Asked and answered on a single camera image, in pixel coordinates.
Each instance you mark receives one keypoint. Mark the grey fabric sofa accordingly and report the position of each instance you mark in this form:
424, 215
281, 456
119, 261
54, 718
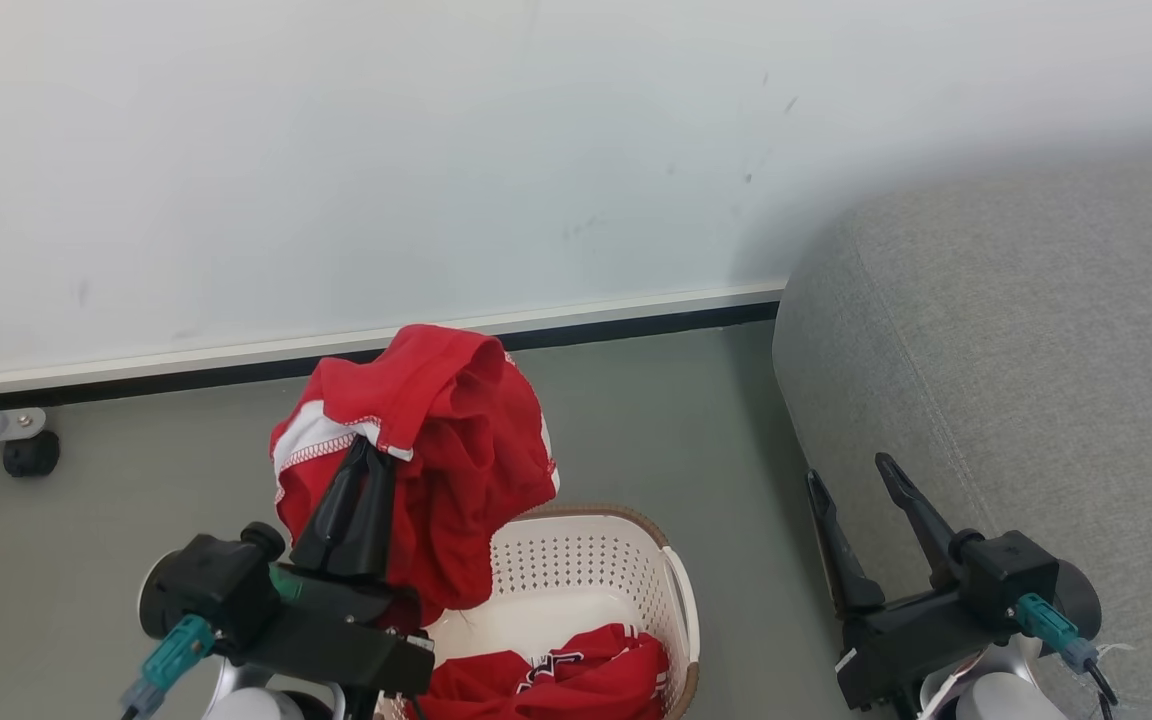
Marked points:
1036, 400

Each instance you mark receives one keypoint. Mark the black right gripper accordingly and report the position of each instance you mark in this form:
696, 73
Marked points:
996, 580

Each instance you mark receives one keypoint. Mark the white and black skirting board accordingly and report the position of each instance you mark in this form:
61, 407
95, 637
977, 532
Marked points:
236, 356

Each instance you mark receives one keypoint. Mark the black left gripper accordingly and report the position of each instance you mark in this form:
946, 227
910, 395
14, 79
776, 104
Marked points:
326, 630

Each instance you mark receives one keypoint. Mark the white perforated laundry basket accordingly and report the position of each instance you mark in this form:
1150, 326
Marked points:
576, 570

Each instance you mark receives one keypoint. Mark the red garment with printed lettering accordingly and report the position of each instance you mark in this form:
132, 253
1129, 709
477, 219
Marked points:
596, 680

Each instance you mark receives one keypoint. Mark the red garment with white trim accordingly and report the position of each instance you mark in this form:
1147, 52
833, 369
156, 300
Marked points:
466, 450

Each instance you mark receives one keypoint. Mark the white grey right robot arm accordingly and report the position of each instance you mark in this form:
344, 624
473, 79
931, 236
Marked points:
1006, 700

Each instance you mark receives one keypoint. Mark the black caster wheel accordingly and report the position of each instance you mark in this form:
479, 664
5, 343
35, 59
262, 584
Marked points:
31, 455

